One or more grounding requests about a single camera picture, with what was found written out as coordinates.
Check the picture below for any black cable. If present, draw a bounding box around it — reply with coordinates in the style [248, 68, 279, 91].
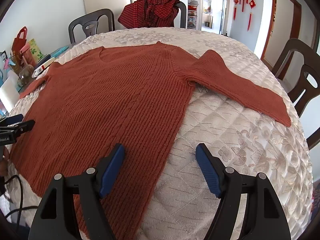
[0, 175, 41, 219]

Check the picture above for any red gift bag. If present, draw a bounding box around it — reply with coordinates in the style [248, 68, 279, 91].
[11, 26, 37, 67]

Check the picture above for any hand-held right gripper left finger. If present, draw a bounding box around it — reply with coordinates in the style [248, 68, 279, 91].
[27, 143, 125, 240]

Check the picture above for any white box with red stripe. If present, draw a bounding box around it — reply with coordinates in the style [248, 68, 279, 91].
[32, 57, 56, 78]

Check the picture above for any cream quilted floral table cover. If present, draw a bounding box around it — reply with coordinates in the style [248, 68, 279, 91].
[5, 26, 314, 240]

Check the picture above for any brown wooden door frame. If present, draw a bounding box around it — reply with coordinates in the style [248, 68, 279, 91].
[260, 0, 302, 64]

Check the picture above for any person's left hand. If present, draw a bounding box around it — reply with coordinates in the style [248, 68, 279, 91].
[0, 155, 9, 177]

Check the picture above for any dark chair with oval cutout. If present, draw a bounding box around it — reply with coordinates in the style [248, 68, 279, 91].
[68, 8, 115, 44]

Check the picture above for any rust knit sweater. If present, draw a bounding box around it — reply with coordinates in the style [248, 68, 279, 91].
[10, 41, 292, 239]

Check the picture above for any white paper box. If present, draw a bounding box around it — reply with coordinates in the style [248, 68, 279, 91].
[0, 77, 21, 114]

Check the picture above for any teal cloth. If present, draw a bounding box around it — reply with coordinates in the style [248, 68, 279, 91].
[49, 45, 70, 57]

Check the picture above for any dark remote control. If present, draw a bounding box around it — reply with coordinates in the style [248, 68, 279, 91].
[37, 54, 52, 65]

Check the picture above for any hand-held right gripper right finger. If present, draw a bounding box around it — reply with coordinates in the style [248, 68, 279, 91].
[195, 143, 292, 240]

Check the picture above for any red plaid garment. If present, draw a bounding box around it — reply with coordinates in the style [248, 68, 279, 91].
[118, 0, 181, 29]

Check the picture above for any dark chair draped with garment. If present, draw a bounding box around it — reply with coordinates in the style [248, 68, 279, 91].
[174, 1, 187, 28]

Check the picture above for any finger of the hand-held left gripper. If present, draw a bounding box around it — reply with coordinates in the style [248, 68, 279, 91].
[0, 114, 24, 126]
[0, 120, 36, 137]

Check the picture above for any brown chair with oval cutout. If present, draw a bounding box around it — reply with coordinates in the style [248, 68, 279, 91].
[271, 38, 320, 151]

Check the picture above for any glass jar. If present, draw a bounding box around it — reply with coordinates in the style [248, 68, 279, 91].
[18, 64, 35, 87]

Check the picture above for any green floral bag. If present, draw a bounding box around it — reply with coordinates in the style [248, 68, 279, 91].
[27, 39, 45, 61]

